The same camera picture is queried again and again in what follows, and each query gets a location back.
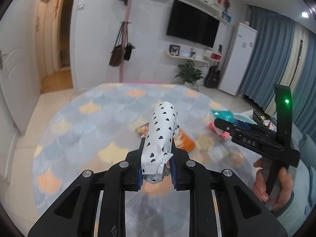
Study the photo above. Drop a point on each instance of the red round ornament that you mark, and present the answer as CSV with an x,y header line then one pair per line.
x,y
227,4

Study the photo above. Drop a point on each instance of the white refrigerator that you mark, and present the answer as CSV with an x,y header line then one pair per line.
x,y
237,59

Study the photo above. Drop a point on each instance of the pink white drawer box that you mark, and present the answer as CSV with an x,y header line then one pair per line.
x,y
213,56

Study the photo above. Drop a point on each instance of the butterfly picture frame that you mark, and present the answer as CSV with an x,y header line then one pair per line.
x,y
174,49

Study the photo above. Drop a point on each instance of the person's right hand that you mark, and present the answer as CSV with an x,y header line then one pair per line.
x,y
282,185

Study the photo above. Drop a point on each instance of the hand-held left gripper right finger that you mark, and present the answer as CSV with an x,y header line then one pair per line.
x,y
172,172

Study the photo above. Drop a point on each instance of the brown shoulder bag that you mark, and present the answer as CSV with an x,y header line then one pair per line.
x,y
116,55

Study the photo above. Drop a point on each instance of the orange snack packet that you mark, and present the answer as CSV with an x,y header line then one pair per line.
x,y
185,140

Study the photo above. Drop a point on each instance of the white heart-print paper wrapper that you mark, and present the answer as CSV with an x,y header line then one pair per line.
x,y
160,133

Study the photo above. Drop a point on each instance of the wall light switch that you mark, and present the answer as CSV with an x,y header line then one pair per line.
x,y
81,6

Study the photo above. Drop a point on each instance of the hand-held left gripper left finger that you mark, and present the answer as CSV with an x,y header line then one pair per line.
x,y
139,177

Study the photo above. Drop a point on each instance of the black shoulder bag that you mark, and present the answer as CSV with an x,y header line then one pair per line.
x,y
128,51

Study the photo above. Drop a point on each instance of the dark tray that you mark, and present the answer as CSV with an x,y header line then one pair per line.
x,y
259,116

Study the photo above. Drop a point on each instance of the person's right forearm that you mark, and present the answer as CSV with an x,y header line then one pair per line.
x,y
303,202

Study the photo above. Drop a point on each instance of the red hanging decoration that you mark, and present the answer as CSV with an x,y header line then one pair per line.
x,y
58,7

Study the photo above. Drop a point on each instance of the ceiling spotlight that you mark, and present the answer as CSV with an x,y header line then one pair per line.
x,y
305,14

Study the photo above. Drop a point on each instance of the small photo stand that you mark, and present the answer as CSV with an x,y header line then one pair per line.
x,y
193,53

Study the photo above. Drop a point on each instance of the red white packet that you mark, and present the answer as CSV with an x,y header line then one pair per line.
x,y
273,126

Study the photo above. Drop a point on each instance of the black guitar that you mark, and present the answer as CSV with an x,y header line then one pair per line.
x,y
212,77

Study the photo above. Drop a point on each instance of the blue beige curtain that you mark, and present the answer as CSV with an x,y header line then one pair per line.
x,y
269,61

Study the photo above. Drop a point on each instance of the small blue box shelf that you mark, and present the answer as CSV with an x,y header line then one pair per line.
x,y
226,16

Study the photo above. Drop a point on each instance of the pink coat rack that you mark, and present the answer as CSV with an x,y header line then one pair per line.
x,y
126,29

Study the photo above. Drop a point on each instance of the teal plastic packet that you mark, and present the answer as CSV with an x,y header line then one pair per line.
x,y
222,115

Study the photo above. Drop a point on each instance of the white low wall shelf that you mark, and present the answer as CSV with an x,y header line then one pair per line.
x,y
185,57

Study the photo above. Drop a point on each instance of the black bottle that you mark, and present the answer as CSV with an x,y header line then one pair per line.
x,y
219,49

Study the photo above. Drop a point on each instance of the green potted plant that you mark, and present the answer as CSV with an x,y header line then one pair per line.
x,y
190,72

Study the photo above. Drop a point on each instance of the white door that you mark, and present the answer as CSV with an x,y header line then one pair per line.
x,y
17,79

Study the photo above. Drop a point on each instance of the black flat-screen television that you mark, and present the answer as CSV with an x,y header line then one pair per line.
x,y
192,23

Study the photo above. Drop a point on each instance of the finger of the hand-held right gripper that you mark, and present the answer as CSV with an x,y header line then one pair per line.
x,y
226,126
254,128

